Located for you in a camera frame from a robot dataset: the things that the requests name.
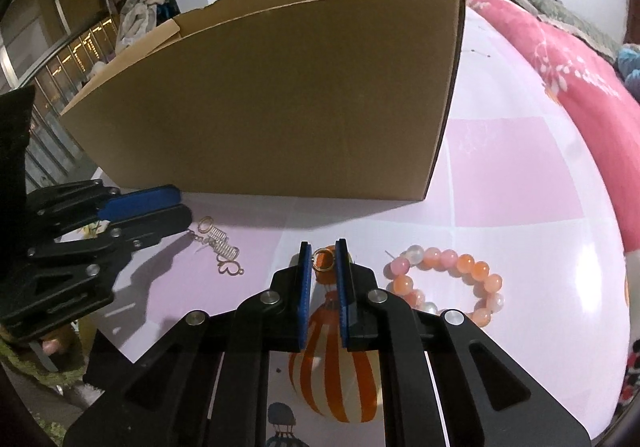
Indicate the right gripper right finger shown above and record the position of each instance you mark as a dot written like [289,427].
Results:
[444,381]

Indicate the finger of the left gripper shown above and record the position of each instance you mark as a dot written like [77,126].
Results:
[56,210]
[59,282]

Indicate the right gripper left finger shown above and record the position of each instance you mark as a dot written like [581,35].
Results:
[205,383]

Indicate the gold ring hoop earring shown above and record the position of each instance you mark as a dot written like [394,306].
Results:
[323,259]

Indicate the metal railing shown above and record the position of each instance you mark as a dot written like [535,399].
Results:
[52,154]

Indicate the green shaggy rug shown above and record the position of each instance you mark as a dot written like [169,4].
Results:
[48,377]

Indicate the brown cardboard box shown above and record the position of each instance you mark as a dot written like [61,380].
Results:
[298,98]

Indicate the pink floral blanket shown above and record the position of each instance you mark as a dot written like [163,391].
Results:
[588,88]

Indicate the blue patterned quilt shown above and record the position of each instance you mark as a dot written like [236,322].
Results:
[628,66]

